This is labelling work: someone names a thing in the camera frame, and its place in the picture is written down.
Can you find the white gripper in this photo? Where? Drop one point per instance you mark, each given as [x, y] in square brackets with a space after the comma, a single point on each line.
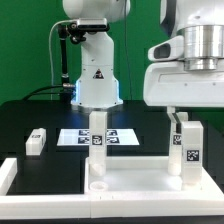
[168, 84]

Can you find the white desk tabletop tray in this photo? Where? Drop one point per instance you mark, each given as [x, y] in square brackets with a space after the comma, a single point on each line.
[141, 187]

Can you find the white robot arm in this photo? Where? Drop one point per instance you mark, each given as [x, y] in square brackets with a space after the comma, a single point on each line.
[186, 70]

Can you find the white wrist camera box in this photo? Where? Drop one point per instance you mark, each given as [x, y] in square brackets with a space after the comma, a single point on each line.
[167, 51]

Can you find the fiducial marker base plate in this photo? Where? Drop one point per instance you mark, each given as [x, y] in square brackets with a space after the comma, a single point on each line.
[80, 137]

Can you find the grey depth camera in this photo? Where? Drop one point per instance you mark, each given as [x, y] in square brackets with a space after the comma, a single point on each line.
[95, 25]

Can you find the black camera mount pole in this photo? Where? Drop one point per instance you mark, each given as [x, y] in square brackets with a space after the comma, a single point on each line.
[64, 56]

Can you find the white U-shaped obstacle frame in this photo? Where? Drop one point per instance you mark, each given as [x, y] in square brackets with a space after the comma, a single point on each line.
[37, 206]

